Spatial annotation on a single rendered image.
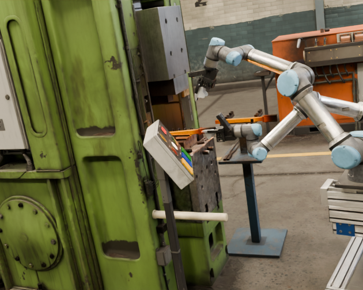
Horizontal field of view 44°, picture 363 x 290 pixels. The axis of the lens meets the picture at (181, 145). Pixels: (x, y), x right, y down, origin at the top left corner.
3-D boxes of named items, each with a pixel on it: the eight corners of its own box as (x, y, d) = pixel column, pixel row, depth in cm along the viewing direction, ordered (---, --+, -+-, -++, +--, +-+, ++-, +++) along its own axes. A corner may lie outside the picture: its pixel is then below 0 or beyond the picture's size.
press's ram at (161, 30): (195, 69, 288) (185, 4, 278) (169, 80, 255) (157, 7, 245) (138, 75, 306) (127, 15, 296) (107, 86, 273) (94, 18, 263)
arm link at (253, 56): (326, 67, 220) (246, 38, 248) (314, 71, 213) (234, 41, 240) (320, 88, 226) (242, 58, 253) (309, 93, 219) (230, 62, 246)
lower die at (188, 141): (197, 142, 288) (195, 130, 286) (185, 152, 271) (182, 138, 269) (140, 144, 306) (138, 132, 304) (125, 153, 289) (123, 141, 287)
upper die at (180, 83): (189, 88, 279) (186, 72, 277) (176, 94, 262) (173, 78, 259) (131, 93, 297) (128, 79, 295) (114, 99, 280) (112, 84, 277)
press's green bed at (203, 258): (230, 259, 322) (222, 198, 310) (212, 289, 290) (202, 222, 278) (161, 252, 346) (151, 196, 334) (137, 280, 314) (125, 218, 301)
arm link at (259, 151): (328, 104, 243) (263, 167, 250) (321, 100, 254) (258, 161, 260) (314, 89, 241) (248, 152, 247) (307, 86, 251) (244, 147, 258)
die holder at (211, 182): (222, 198, 310) (214, 136, 298) (202, 222, 277) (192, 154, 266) (151, 196, 334) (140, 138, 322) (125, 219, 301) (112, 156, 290)
